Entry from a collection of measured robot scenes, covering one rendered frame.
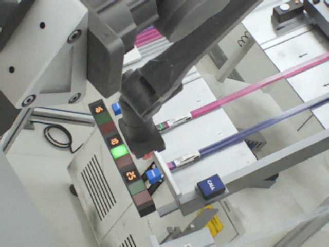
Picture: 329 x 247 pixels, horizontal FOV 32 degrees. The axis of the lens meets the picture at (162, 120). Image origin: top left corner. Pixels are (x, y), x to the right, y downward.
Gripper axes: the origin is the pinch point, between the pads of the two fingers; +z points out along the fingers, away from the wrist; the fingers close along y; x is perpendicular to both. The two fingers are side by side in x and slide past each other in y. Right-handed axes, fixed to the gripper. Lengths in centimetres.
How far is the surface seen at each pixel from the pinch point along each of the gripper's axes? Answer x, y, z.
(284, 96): -116, 113, 175
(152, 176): -0.2, -0.5, 8.0
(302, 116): -118, 96, 174
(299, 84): -43.0, 7.1, 8.4
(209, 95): -22.2, 14.6, 8.7
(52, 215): 29, 42, 77
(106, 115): 2.7, 22.4, 10.1
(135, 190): 4.4, -0.8, 10.2
